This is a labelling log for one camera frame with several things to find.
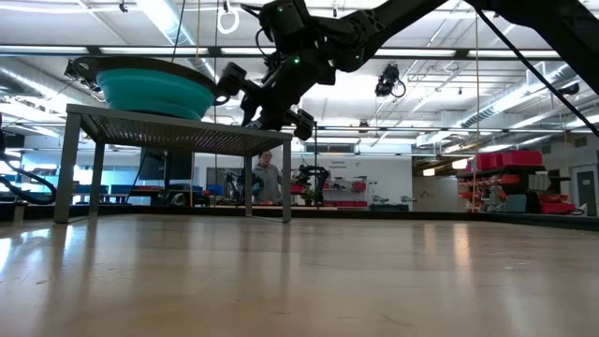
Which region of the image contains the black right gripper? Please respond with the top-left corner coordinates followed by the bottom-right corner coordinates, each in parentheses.
top-left (216, 60), bottom-right (337, 142)

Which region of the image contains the blue collapsible colander bowl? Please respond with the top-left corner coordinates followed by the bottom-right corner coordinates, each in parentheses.
top-left (69, 55), bottom-right (231, 121)

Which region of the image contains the person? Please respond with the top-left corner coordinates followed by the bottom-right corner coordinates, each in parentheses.
top-left (251, 150), bottom-right (285, 205)

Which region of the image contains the grey perforated metal stand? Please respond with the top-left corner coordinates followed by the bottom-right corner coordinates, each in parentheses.
top-left (52, 103), bottom-right (294, 225)

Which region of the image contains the red bin storage shelf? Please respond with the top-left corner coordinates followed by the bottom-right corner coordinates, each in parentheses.
top-left (456, 149), bottom-right (584, 216)

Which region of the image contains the grey door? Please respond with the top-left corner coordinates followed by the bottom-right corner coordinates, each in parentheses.
top-left (575, 168), bottom-right (599, 217)

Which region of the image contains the white hanging ring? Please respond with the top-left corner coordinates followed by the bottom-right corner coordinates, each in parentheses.
top-left (216, 5), bottom-right (241, 36)

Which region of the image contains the black wall monitor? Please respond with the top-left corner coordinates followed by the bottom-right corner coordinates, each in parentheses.
top-left (139, 148), bottom-right (194, 182)

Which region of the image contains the black ceiling-mounted camera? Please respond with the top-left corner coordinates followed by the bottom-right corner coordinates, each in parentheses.
top-left (373, 63), bottom-right (406, 99)

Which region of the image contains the black aluminium extrusion frame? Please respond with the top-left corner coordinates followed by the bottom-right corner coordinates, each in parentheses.
top-left (0, 201), bottom-right (599, 231)

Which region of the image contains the black cable conduit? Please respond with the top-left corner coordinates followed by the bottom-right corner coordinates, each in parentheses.
top-left (0, 152), bottom-right (58, 207)

